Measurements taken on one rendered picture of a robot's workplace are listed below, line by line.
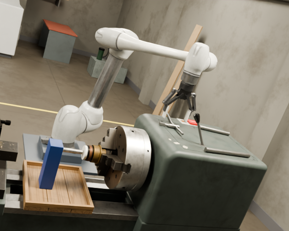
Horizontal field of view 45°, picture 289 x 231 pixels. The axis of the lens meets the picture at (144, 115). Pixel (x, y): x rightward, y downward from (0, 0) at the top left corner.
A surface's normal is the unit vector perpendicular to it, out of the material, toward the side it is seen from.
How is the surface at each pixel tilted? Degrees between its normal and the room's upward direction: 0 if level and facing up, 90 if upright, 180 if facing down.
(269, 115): 90
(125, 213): 0
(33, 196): 0
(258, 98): 90
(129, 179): 99
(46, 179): 90
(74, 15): 90
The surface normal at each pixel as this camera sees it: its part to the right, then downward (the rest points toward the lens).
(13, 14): 0.40, 0.40
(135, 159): 0.43, -0.07
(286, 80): -0.88, -0.17
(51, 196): 0.31, -0.91
